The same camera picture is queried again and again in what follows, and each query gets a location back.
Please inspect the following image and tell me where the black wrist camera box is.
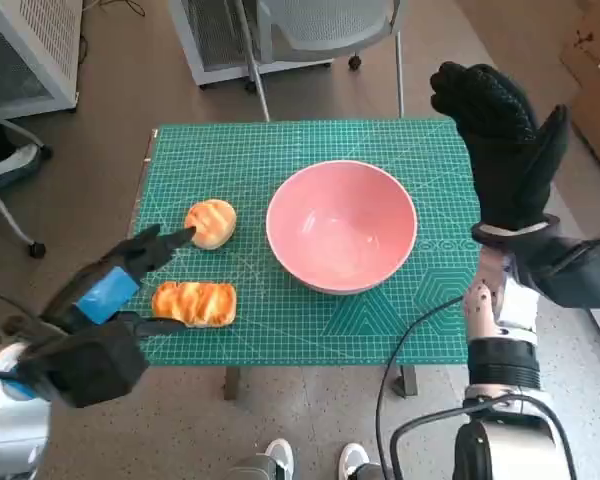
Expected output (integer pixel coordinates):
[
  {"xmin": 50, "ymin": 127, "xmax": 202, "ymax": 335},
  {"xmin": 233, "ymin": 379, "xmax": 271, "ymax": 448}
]
[
  {"xmin": 512, "ymin": 233, "xmax": 600, "ymax": 309},
  {"xmin": 17, "ymin": 319, "xmax": 149, "ymax": 409}
]

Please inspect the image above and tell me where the office chair with casters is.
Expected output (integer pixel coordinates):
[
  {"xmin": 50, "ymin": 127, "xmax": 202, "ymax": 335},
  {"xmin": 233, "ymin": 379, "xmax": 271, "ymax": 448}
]
[{"xmin": 0, "ymin": 104, "xmax": 54, "ymax": 259}]

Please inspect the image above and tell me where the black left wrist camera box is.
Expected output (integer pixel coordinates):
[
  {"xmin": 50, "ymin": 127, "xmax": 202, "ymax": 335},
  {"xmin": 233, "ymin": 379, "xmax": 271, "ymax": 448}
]
[{"xmin": 17, "ymin": 319, "xmax": 149, "ymax": 409}]

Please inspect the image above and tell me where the person's leg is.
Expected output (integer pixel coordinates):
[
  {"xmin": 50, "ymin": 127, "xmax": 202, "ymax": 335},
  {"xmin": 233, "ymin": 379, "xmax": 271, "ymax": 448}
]
[
  {"xmin": 227, "ymin": 453, "xmax": 281, "ymax": 480},
  {"xmin": 352, "ymin": 460, "xmax": 399, "ymax": 480}
]

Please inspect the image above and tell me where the person's left foot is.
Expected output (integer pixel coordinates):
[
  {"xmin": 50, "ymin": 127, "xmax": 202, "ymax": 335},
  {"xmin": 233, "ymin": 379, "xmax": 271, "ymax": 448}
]
[{"xmin": 262, "ymin": 437, "xmax": 295, "ymax": 480}]

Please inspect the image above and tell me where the rectangular bread loaf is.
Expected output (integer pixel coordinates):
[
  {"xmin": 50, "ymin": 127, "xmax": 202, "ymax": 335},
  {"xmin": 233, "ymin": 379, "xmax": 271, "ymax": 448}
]
[{"xmin": 151, "ymin": 280, "xmax": 238, "ymax": 329}]

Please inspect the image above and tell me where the small table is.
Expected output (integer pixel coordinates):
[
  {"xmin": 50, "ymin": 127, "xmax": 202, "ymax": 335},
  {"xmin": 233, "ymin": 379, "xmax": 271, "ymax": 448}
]
[{"xmin": 127, "ymin": 118, "xmax": 486, "ymax": 400}]

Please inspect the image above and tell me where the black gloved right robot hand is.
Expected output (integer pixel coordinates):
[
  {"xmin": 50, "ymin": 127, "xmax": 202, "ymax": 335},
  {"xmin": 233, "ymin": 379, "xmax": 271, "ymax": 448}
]
[{"xmin": 429, "ymin": 61, "xmax": 571, "ymax": 234}]

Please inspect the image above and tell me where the person's right foot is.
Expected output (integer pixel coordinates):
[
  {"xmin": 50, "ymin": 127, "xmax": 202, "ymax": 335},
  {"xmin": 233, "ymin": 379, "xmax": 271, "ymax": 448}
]
[{"xmin": 338, "ymin": 440, "xmax": 371, "ymax": 480}]

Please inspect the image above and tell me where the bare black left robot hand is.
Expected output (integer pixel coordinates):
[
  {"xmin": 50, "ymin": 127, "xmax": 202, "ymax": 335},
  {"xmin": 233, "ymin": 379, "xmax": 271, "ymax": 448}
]
[{"xmin": 39, "ymin": 223, "xmax": 201, "ymax": 341}]

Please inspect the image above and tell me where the pink bowl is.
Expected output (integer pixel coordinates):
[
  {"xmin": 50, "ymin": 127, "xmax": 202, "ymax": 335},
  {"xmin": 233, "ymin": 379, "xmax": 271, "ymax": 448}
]
[{"xmin": 265, "ymin": 159, "xmax": 419, "ymax": 296}]

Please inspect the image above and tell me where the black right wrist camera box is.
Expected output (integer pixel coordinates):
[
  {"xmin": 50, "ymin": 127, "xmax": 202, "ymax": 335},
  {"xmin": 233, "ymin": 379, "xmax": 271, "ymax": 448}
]
[{"xmin": 512, "ymin": 233, "xmax": 600, "ymax": 309}]

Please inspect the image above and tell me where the grey mesh chair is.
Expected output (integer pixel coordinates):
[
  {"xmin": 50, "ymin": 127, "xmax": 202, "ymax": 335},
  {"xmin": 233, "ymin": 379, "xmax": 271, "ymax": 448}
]
[{"xmin": 232, "ymin": 0, "xmax": 409, "ymax": 124}]

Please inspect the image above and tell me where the person's right leg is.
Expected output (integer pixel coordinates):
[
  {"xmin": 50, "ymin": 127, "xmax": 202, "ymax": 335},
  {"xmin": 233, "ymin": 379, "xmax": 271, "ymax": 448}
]
[{"xmin": 352, "ymin": 460, "xmax": 399, "ymax": 480}]

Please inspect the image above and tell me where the green cutting mat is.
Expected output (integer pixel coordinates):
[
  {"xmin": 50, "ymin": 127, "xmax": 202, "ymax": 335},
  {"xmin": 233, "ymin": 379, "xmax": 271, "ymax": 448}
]
[{"xmin": 132, "ymin": 118, "xmax": 484, "ymax": 367}]

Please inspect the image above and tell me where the person's foot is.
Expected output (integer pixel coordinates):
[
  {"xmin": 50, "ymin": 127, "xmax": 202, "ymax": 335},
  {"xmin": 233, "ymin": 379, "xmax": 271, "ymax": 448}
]
[
  {"xmin": 338, "ymin": 440, "xmax": 371, "ymax": 480},
  {"xmin": 262, "ymin": 437, "xmax": 295, "ymax": 480}
]

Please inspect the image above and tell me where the person's left leg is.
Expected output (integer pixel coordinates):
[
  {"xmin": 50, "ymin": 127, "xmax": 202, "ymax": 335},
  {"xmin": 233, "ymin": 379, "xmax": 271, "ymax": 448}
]
[{"xmin": 227, "ymin": 453, "xmax": 281, "ymax": 480}]

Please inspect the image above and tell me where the round bread bun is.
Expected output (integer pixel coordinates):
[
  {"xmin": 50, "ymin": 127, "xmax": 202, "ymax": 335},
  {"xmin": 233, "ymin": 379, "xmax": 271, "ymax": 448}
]
[{"xmin": 184, "ymin": 198, "xmax": 238, "ymax": 250}]

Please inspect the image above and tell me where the large white perforated cabinet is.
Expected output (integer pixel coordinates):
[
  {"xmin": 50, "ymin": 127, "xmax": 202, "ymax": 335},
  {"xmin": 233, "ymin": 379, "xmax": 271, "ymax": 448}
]
[{"xmin": 0, "ymin": 0, "xmax": 84, "ymax": 120}]

